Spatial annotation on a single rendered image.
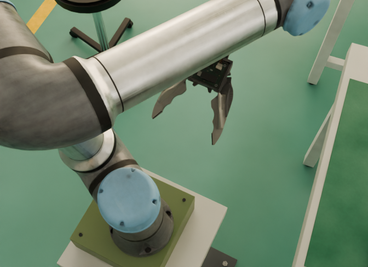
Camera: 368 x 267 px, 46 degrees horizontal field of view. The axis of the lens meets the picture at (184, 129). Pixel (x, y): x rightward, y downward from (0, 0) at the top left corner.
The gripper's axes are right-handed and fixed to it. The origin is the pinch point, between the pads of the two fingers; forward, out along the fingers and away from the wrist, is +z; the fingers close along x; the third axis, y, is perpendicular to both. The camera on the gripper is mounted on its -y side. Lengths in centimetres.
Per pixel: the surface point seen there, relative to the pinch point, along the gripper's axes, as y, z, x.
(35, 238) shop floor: -99, 73, -47
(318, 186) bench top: -40, 1, 36
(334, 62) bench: -134, -52, 43
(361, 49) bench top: -66, -44, 37
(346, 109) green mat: -53, -23, 38
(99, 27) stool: -125, -23, -67
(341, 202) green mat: -38, 3, 43
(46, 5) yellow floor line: -167, -27, -117
